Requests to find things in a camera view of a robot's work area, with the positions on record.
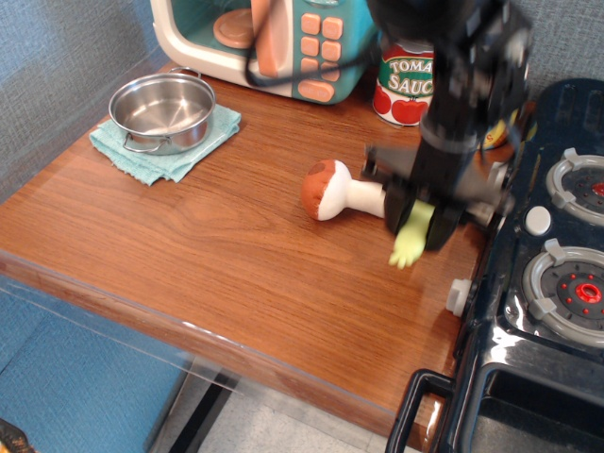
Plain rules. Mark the black toy stove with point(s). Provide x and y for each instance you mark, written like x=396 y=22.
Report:
x=529 y=356

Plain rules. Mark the plush toy mushroom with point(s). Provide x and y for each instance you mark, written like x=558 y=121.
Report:
x=328 y=188

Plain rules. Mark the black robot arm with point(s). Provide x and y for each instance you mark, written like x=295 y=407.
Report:
x=481 y=52

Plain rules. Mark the teal folded cloth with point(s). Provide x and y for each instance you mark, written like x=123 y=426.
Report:
x=146 y=168

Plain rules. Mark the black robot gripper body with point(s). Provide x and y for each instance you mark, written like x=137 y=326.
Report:
x=439 y=178

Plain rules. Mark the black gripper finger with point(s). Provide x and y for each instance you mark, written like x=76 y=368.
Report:
x=443 y=223
x=398 y=204

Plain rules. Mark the orange object at corner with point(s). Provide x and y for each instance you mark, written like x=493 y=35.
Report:
x=13 y=439

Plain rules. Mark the yellow handled metal spoon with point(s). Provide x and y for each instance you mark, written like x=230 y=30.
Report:
x=411 y=239

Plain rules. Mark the teal toy microwave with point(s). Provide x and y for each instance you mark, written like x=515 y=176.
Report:
x=306 y=50

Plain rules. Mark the pineapple slices can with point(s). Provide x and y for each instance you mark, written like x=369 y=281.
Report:
x=495 y=136

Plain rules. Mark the tomato sauce can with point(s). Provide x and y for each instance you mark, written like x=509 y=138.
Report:
x=404 y=86

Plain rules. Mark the small steel pot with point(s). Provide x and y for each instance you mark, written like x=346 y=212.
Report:
x=163 y=114

